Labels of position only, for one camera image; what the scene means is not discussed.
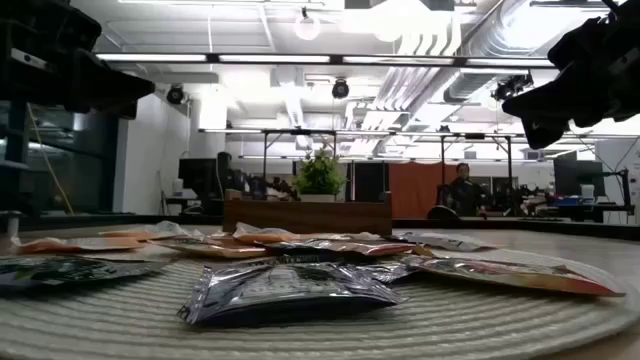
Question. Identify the white orange tea packet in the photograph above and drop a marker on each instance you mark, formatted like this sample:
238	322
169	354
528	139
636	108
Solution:
270	236
440	241
85	244
150	231

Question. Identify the wooden tea organiser tray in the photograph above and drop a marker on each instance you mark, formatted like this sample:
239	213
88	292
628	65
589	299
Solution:
310	217

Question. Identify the black round spotlight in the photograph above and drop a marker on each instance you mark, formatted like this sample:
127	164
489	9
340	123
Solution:
340	89
175	94

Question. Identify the black monitor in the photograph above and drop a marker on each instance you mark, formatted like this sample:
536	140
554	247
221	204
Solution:
575	177
197	175

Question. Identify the white container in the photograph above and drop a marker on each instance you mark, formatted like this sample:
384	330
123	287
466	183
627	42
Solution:
587	191

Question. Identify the person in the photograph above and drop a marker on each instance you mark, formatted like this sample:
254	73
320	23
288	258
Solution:
465	192

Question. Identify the orange curtain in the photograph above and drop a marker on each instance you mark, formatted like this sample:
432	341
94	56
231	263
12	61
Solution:
417	190

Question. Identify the long ceiling light strip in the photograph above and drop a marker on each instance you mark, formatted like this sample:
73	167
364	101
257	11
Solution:
275	58

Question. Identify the black partition panel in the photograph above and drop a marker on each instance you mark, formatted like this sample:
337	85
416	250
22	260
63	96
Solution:
367	181

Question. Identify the white cylinder foot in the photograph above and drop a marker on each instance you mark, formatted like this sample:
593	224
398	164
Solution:
10	225

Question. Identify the white globe lamp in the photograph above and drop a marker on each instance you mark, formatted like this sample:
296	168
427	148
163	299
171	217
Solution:
306	27

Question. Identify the small green potted plant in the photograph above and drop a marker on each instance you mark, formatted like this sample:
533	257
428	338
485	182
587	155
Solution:
320	175

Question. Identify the white round woven placemat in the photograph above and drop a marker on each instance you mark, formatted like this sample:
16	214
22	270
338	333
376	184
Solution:
450	320

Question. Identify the black ceiling camera cluster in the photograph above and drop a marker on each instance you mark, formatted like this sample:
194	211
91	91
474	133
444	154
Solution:
512	86

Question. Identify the silver ventilation duct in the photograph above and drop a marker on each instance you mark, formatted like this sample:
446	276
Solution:
500	35

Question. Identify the black background rig frame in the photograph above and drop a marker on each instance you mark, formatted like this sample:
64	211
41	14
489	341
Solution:
375	133

